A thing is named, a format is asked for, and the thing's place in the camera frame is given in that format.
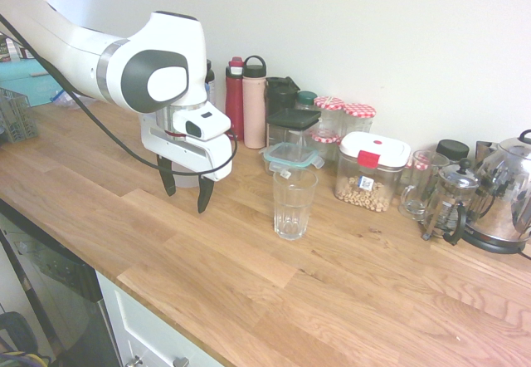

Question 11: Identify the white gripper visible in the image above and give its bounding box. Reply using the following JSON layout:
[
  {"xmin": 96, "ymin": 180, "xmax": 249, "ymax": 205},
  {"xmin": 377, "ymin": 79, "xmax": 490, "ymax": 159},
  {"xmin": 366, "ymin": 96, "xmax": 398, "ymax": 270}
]
[{"xmin": 140, "ymin": 113, "xmax": 234, "ymax": 214}]

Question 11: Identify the red water bottle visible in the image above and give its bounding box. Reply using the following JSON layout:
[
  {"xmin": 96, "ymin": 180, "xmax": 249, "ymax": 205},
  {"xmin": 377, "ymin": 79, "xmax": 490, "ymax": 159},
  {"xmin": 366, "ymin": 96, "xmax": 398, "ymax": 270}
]
[{"xmin": 225, "ymin": 56, "xmax": 246, "ymax": 142}]

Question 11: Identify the pink bottle with black cap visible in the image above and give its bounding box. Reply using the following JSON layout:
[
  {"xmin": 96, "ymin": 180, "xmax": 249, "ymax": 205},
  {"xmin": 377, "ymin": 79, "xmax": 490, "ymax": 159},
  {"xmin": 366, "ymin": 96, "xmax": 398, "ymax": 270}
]
[{"xmin": 242, "ymin": 55, "xmax": 268, "ymax": 149}]

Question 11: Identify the glass container with teal lid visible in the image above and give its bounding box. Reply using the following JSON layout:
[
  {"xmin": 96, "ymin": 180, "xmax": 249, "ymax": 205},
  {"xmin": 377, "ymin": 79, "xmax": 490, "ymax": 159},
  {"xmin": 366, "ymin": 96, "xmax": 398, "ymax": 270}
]
[{"xmin": 260, "ymin": 141, "xmax": 326, "ymax": 176}]

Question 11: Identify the clear drinking glass tumbler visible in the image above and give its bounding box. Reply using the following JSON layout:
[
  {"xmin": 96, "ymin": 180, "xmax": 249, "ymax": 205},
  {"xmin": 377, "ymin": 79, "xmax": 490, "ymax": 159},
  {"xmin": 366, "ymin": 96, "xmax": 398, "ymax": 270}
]
[{"xmin": 272, "ymin": 168, "xmax": 319, "ymax": 242}]

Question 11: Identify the square container with black lid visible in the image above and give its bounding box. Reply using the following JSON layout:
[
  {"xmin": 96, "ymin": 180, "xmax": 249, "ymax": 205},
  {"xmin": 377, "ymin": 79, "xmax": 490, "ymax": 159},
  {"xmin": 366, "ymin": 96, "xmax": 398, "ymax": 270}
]
[{"xmin": 265, "ymin": 108, "xmax": 323, "ymax": 153}]

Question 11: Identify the black shaker bottle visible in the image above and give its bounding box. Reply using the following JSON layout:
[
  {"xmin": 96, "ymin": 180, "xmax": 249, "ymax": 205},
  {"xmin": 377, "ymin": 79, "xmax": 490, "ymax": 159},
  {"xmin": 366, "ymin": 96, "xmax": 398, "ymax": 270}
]
[{"xmin": 264, "ymin": 76, "xmax": 300, "ymax": 119}]

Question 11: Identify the small jar red checkered lid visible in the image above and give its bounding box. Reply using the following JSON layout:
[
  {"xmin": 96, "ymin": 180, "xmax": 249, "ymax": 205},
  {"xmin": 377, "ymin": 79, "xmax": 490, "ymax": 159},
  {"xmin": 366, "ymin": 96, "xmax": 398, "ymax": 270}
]
[
  {"xmin": 310, "ymin": 130, "xmax": 343, "ymax": 163},
  {"xmin": 404, "ymin": 151, "xmax": 436, "ymax": 196}
]

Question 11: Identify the white cabinet drawer front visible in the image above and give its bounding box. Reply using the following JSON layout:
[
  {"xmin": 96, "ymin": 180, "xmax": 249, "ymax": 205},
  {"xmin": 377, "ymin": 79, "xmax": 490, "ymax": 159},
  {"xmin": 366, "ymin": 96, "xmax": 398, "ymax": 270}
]
[{"xmin": 95, "ymin": 268, "xmax": 226, "ymax": 367}]

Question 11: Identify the glass jar with green lid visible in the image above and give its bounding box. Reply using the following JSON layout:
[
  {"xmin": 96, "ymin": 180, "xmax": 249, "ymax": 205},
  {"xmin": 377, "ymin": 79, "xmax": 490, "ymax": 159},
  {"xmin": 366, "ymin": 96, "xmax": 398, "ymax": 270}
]
[{"xmin": 294, "ymin": 91, "xmax": 319, "ymax": 113}]

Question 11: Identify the black steel dishwasher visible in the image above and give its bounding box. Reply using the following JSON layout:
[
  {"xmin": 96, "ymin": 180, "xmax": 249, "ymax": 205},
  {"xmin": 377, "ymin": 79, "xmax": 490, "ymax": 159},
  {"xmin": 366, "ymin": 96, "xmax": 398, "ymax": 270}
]
[{"xmin": 0, "ymin": 199, "xmax": 122, "ymax": 367}]

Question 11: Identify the jar with red checkered lid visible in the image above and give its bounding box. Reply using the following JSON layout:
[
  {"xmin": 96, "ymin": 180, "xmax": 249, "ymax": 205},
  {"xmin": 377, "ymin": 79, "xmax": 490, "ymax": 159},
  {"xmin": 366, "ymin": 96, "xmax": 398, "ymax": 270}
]
[
  {"xmin": 313, "ymin": 95, "xmax": 346, "ymax": 136},
  {"xmin": 342, "ymin": 102, "xmax": 378, "ymax": 138}
]

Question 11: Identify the grey plastic cutlery basket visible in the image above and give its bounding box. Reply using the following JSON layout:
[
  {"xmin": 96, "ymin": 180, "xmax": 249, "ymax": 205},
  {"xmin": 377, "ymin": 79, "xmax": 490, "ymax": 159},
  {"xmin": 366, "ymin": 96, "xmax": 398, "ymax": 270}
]
[{"xmin": 0, "ymin": 86, "xmax": 41, "ymax": 144}]

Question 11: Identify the cereal container white red lid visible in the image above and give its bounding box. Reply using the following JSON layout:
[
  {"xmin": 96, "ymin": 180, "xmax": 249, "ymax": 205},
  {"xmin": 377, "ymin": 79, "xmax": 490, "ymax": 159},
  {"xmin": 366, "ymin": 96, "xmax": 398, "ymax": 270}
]
[{"xmin": 333, "ymin": 130, "xmax": 412, "ymax": 215}]

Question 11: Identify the teal mat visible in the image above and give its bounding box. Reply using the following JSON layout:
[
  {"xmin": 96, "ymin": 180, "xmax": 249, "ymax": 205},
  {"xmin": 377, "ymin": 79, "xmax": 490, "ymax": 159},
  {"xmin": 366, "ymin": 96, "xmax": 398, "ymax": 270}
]
[{"xmin": 0, "ymin": 58, "xmax": 64, "ymax": 108}]

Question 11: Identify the clear glass mug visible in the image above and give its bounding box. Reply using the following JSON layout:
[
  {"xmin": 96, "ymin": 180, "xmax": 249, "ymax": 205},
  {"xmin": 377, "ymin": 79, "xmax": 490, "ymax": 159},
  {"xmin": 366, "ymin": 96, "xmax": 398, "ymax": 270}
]
[{"xmin": 398, "ymin": 149, "xmax": 451, "ymax": 222}]

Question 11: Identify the glass French press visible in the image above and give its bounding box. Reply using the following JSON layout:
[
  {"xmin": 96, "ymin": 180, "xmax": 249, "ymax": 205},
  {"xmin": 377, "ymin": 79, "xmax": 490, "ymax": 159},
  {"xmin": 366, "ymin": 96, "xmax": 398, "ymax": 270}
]
[{"xmin": 421, "ymin": 157, "xmax": 483, "ymax": 246}]

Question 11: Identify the jar with black lid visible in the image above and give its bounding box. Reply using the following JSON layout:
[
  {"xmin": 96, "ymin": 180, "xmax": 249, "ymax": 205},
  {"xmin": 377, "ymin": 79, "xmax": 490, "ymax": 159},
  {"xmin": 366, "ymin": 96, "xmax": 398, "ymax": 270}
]
[{"xmin": 435, "ymin": 139, "xmax": 471, "ymax": 165}]

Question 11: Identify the shiny metal container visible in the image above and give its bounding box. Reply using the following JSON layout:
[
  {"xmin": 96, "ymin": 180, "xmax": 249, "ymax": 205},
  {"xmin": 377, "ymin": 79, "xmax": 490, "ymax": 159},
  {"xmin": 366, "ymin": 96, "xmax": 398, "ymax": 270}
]
[{"xmin": 475, "ymin": 139, "xmax": 499, "ymax": 165}]

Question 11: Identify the stainless steel electric kettle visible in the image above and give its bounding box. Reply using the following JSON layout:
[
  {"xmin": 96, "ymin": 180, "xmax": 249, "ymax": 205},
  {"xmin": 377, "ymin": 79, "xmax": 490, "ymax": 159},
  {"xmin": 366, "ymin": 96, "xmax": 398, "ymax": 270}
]
[{"xmin": 461, "ymin": 129, "xmax": 531, "ymax": 254}]

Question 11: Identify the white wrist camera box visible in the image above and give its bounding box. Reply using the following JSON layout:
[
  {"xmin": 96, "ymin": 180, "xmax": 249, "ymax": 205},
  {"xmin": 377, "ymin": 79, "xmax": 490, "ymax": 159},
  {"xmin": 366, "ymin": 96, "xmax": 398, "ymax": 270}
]
[{"xmin": 171, "ymin": 106, "xmax": 232, "ymax": 142}]

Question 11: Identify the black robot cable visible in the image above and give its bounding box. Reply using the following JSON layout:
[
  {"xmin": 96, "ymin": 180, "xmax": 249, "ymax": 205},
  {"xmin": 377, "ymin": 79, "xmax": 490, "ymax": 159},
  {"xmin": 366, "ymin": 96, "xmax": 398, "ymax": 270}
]
[{"xmin": 0, "ymin": 12, "xmax": 239, "ymax": 176}]

